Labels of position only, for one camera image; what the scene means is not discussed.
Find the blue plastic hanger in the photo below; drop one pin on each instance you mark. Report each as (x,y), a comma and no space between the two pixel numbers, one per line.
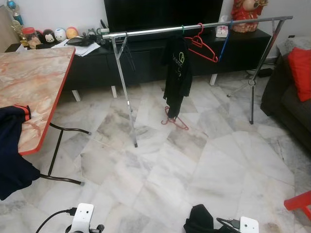
(224,48)

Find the red plastic hanger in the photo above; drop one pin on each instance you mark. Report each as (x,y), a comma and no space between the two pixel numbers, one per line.
(200,34)
(182,125)

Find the navy t-shirt red collar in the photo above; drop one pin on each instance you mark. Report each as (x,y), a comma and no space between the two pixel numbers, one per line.
(14,160)

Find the green plastic hanger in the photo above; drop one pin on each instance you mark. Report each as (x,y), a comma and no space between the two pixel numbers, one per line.
(182,30)

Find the dark brown fabric sofa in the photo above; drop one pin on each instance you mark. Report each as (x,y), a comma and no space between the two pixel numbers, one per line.
(284,111)

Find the red cushion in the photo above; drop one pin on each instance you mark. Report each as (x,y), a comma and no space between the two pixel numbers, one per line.
(301,73)

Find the grey armrest cover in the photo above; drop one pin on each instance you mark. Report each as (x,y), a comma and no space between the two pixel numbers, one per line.
(294,44)

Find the red plastic stool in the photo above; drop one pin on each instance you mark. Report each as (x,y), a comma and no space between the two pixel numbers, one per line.
(297,201)

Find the red laughing buddha statue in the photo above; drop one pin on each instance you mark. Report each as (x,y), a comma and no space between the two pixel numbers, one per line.
(248,17)

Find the white pink small package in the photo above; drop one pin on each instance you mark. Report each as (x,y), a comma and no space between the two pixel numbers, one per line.
(222,31)

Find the black printed t-shirt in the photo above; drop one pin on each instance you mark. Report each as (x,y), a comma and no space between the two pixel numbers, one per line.
(177,77)

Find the black television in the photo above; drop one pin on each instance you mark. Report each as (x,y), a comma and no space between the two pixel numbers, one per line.
(160,14)

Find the silver metal clothes rack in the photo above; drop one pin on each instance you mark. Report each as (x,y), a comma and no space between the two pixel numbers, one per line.
(146,32)

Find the white green mug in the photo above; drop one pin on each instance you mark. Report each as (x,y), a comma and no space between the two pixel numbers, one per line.
(103,33)

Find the black tv cabinet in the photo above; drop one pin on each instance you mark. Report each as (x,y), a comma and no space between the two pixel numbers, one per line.
(87,68)

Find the black pouch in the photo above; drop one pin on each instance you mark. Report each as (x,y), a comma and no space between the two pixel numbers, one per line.
(80,41)

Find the orange round plush toy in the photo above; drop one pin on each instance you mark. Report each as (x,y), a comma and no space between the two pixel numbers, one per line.
(72,32)

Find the white round plush toy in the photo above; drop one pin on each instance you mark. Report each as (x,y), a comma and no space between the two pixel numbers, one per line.
(60,34)

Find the brown round plush toy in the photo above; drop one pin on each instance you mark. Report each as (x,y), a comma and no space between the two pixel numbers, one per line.
(48,36)

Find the red lid jar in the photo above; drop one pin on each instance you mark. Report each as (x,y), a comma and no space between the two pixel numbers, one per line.
(30,39)

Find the gold blue trophy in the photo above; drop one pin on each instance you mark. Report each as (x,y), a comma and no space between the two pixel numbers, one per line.
(18,22)

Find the light wooden sideboard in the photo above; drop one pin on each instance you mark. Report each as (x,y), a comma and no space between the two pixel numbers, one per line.
(5,34)

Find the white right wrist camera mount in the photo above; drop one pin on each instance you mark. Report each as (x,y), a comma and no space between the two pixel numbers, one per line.
(249,225)

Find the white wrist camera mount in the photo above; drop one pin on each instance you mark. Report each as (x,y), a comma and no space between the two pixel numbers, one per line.
(82,216)
(249,225)

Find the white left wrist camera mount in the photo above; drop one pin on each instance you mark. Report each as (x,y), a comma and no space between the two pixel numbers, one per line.
(82,216)

